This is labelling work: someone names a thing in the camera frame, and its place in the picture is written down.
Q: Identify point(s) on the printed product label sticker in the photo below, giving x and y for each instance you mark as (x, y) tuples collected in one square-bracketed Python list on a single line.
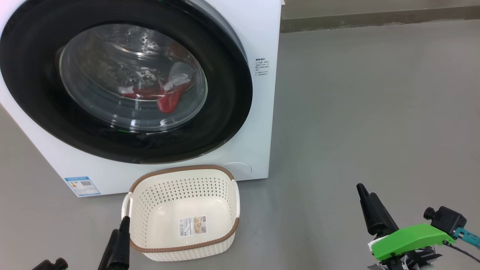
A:
[(193, 226)]

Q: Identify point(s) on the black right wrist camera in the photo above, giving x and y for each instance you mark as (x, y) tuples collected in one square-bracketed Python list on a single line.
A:
[(448, 221)]

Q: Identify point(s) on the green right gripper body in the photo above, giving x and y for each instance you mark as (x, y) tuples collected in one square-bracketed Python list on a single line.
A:
[(408, 240)]

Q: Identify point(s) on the blue energy label sticker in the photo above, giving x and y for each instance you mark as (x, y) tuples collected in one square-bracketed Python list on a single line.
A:
[(82, 186)]

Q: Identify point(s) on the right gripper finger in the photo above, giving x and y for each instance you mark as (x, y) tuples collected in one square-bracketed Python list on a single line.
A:
[(377, 215)]

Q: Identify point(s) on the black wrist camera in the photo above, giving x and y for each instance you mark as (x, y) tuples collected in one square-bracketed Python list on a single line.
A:
[(448, 221), (52, 264)]

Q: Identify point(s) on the black round glass washer door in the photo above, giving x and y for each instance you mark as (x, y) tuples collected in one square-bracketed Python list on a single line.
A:
[(37, 93)]

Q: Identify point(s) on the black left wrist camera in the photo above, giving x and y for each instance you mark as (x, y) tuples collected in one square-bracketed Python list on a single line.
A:
[(52, 264)]

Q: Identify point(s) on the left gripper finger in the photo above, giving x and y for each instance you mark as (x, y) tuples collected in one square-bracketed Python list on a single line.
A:
[(118, 251)]

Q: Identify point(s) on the cream perforated laundry basket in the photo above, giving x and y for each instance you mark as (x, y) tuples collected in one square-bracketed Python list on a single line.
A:
[(161, 225)]

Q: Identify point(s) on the red and white garment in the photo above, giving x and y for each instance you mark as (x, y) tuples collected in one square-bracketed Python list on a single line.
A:
[(168, 103)]

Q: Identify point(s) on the white front-load washing machine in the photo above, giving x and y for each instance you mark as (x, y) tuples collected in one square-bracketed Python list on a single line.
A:
[(258, 131)]

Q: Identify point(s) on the round white filter cover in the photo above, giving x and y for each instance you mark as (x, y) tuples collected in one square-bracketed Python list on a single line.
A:
[(238, 170)]

